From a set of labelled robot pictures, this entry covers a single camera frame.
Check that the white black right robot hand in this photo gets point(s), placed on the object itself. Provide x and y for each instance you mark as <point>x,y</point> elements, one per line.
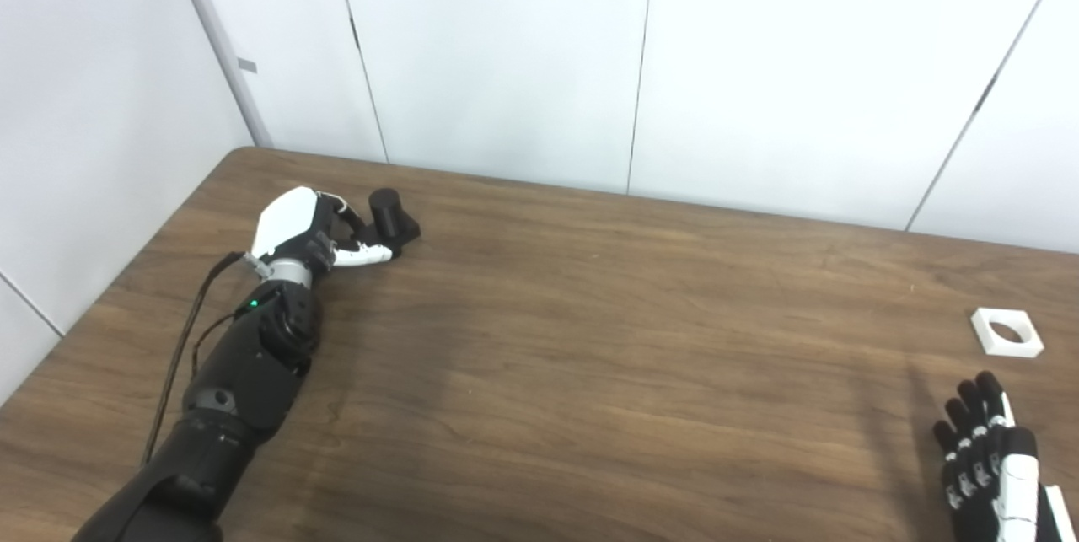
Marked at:
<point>1016,483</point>

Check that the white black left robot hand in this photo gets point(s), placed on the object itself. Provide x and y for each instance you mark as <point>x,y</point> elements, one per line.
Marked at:
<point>285,222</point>

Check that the black peg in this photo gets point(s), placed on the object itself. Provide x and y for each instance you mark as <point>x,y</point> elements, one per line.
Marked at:
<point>389,211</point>

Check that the white square piece with hole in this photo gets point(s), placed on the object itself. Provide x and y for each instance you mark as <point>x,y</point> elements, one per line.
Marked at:
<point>986,333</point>

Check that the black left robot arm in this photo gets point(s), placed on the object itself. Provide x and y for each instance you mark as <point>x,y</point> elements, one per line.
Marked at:
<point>244,373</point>

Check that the gray tape patch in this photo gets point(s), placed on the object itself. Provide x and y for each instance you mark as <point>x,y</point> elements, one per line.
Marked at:
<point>247,65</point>

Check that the gray wall corner strip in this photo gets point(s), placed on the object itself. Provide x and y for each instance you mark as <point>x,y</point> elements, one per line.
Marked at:
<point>221,45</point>

